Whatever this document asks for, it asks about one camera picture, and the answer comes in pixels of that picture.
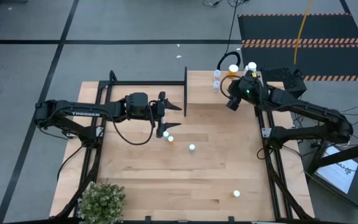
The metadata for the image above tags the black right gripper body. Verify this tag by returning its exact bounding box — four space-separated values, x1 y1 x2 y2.
228 76 262 105

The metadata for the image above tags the black metal display stand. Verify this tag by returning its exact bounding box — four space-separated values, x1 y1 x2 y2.
305 139 358 224

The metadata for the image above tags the white medicine bottle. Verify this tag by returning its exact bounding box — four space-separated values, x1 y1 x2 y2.
244 61 258 77

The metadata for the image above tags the thin black hanging cable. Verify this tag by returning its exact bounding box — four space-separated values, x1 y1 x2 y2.
217 0 242 72

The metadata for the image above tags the large amber pill bottle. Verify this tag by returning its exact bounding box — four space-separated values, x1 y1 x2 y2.
227 63 240 78

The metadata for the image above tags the black metal table frame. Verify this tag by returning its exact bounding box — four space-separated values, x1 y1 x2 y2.
54 70 310 224

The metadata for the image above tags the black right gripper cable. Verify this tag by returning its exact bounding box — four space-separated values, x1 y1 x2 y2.
219 74 241 98

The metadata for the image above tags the wooden shelf board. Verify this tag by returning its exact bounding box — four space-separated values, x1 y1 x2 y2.
186 70 267 106

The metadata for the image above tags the green artificial potted plant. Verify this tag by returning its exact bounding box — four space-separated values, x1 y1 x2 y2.
77 179 127 224

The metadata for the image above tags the tilted white display screen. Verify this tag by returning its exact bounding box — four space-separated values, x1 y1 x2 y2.
314 144 358 195

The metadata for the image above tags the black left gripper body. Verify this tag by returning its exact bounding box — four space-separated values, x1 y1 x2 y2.
126 91 167 138

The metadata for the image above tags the black perforated box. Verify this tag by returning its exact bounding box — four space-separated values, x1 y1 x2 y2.
260 67 308 100

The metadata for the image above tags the yellow hanging hose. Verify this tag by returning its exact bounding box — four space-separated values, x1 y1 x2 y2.
293 0 313 65

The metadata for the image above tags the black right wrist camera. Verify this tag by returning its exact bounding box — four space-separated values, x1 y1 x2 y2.
226 96 242 112

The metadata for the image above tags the black hazard striped floor mat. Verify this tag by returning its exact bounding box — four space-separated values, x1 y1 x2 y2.
237 12 358 82

